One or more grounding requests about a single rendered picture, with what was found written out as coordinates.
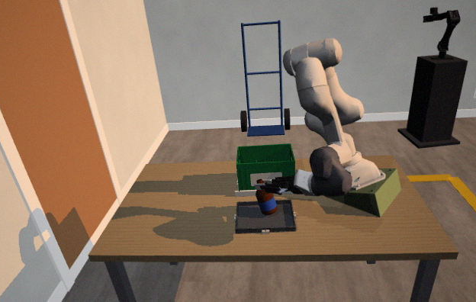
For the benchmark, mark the brown bottle with blue label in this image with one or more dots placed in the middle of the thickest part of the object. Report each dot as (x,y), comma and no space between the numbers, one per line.
(266,200)

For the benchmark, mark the green plastic crate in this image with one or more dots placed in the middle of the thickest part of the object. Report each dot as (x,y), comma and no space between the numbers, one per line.
(263,162)

